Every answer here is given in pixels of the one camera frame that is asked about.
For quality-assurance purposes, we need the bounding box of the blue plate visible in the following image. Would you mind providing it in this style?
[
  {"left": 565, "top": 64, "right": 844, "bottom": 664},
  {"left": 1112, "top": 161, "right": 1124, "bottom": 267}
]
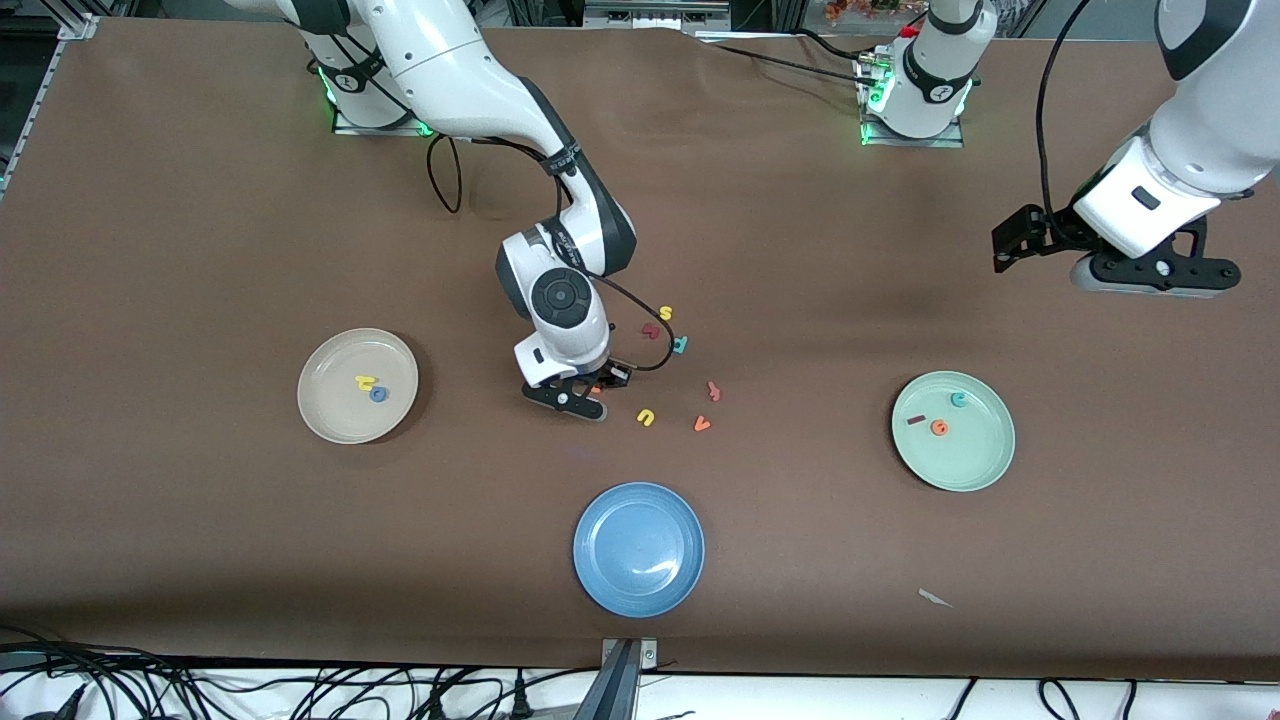
[{"left": 573, "top": 482, "right": 706, "bottom": 619}]

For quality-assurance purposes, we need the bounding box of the pale green plate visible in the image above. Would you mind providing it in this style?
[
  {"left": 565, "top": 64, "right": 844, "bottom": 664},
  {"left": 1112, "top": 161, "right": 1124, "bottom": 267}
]
[{"left": 891, "top": 371, "right": 1016, "bottom": 493}]

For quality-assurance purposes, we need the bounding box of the beige plate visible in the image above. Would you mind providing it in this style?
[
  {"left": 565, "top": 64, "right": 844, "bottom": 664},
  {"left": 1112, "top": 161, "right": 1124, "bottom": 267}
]
[{"left": 297, "top": 328, "right": 420, "bottom": 445}]

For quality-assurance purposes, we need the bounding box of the silver background equipment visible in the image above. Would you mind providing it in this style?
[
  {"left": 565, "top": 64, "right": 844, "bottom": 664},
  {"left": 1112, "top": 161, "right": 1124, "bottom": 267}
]
[{"left": 583, "top": 0, "right": 733, "bottom": 31}]

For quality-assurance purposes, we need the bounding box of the brown table mat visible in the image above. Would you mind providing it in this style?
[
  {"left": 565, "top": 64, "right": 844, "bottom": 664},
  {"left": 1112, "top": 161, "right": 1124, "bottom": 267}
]
[{"left": 0, "top": 18, "right": 1280, "bottom": 683}]

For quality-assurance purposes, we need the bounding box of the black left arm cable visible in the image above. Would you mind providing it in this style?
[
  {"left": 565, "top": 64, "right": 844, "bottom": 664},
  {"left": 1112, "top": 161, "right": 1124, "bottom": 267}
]
[{"left": 1036, "top": 0, "right": 1093, "bottom": 216}]

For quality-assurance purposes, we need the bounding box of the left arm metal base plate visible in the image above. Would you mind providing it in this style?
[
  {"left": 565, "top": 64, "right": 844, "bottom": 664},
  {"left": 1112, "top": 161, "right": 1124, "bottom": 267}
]
[{"left": 858, "top": 55, "right": 966, "bottom": 149}]

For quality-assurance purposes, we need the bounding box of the black base cable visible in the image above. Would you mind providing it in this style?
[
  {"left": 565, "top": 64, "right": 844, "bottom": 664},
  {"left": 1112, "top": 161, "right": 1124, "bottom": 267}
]
[
  {"left": 705, "top": 42, "right": 876, "bottom": 86},
  {"left": 795, "top": 28, "right": 871, "bottom": 61}
]

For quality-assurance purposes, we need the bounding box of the metal front camera mount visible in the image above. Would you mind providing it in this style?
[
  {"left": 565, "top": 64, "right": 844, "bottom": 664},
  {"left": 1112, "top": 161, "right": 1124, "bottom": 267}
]
[{"left": 575, "top": 637, "right": 661, "bottom": 720}]

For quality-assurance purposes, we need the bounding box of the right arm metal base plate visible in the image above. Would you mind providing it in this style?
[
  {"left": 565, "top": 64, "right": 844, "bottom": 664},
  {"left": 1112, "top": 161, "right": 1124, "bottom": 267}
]
[{"left": 333, "top": 95, "right": 436, "bottom": 137}]

